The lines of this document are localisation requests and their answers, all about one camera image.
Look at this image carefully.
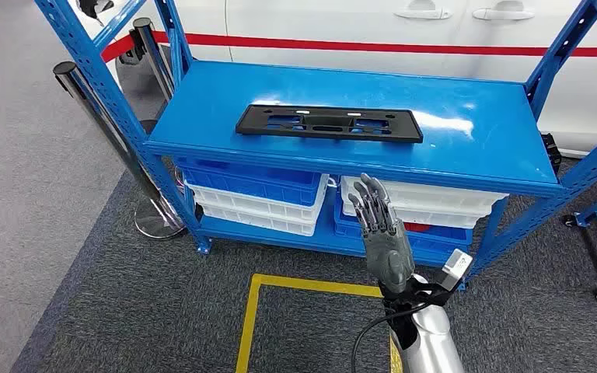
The red barrier belt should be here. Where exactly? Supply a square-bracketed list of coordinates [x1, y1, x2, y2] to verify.
[101, 30, 597, 64]

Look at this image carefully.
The chrome stanchion post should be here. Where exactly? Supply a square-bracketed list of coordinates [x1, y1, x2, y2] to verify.
[52, 61, 187, 240]

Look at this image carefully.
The blue metal shelf rack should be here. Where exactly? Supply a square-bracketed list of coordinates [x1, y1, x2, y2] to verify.
[34, 0, 597, 289]

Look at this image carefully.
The yellow floor tape square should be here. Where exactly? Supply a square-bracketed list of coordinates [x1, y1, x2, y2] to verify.
[235, 274, 403, 373]

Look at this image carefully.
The black plastic plate holder part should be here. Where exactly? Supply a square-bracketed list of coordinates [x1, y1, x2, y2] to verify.
[235, 105, 424, 144]

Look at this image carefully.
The stanchion post with black base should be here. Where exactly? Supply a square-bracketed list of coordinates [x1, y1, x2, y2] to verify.
[132, 17, 176, 104]

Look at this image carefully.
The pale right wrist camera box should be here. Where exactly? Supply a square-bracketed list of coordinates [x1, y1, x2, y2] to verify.
[440, 249, 473, 292]

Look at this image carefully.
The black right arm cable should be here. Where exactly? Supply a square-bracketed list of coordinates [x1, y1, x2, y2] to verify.
[351, 301, 434, 373]

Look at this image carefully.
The white car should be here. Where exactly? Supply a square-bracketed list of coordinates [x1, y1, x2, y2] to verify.
[77, 0, 597, 159]

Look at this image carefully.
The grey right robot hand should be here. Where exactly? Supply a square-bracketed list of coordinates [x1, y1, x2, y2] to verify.
[348, 173, 416, 295]

